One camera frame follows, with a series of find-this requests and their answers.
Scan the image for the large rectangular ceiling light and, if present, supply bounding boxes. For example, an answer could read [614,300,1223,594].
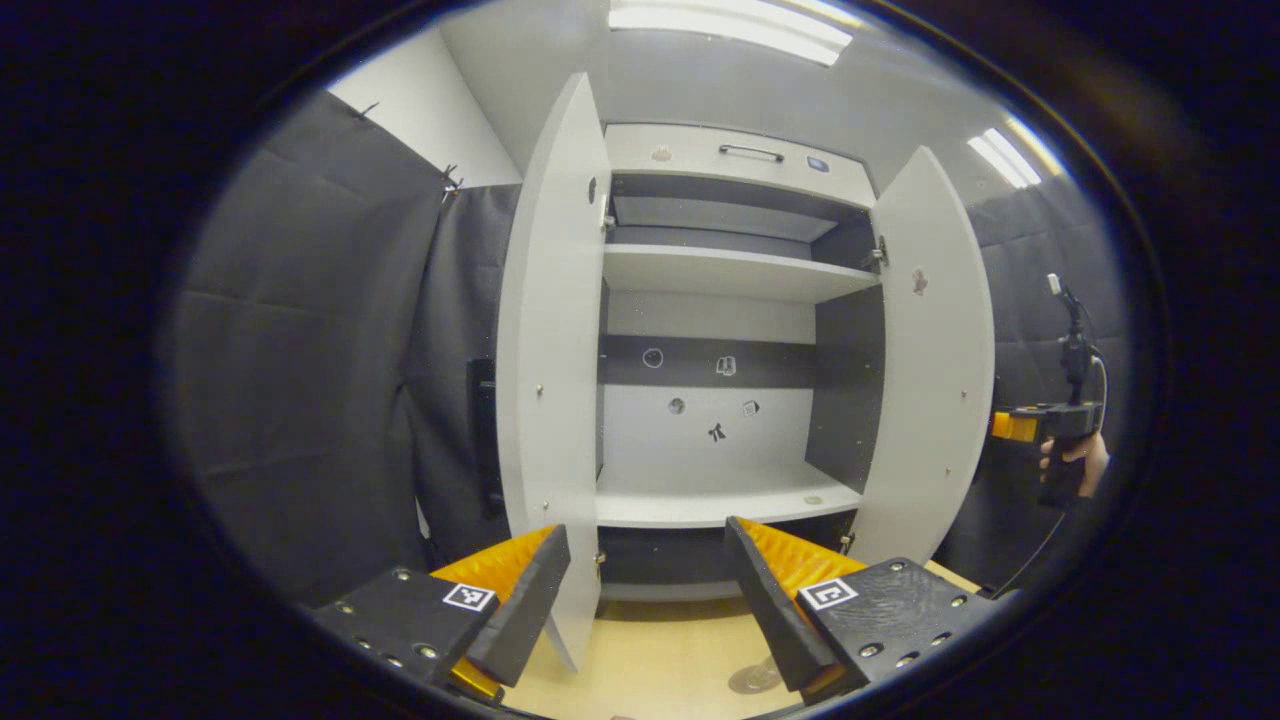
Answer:
[608,0,854,67]

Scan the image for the black backdrop cloth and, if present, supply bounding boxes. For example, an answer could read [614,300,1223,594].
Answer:
[165,90,1136,606]

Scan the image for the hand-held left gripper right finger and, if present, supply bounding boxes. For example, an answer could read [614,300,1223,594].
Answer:
[723,515,1003,706]

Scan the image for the black cable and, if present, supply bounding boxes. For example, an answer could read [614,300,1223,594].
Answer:
[985,505,1071,599]

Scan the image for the grey cabinet door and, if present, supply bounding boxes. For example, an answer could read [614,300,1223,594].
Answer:
[850,147,997,567]
[468,72,613,673]

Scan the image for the white cabinet shelf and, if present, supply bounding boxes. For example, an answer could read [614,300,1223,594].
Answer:
[603,245,881,305]
[597,464,864,530]

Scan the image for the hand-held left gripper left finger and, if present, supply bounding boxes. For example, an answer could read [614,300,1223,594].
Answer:
[308,524,573,706]

